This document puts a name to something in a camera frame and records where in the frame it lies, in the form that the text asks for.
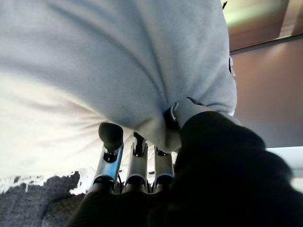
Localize right robot hand dark palm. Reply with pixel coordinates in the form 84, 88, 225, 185
67, 96, 303, 227

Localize colourful rug with dark edge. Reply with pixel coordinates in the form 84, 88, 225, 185
222, 0, 303, 52

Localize grey fabric armchair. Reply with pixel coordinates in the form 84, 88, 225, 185
0, 171, 87, 227

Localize white fringed cushion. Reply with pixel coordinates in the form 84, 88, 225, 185
0, 0, 238, 195

